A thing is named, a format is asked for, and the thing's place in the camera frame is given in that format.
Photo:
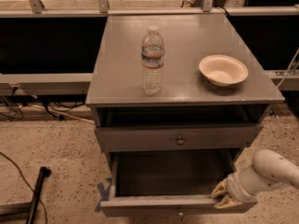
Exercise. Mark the grey drawer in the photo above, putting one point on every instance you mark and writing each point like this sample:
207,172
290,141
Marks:
168,183
154,138

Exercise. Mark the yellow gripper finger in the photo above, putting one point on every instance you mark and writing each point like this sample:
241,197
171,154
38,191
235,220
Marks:
227,202
220,190

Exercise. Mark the white paper bowl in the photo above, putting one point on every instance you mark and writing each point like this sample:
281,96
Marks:
223,70

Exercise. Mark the clear plastic water bottle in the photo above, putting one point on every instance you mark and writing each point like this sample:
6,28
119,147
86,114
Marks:
152,54

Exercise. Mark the grey metal railing frame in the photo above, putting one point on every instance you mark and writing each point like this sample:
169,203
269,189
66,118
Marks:
30,32

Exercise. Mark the black metal stand leg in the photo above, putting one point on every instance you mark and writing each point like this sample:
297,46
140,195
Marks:
28,210

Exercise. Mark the grey wooden drawer cabinet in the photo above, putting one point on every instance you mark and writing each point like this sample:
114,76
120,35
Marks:
117,99

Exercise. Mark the grey top drawer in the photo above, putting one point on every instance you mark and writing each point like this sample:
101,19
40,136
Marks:
154,138

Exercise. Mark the blue tape cross mark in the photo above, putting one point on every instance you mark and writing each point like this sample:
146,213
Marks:
104,193

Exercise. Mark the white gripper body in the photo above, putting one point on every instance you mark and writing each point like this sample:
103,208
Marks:
233,187

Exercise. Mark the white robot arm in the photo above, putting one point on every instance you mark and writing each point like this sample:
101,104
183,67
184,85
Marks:
268,171

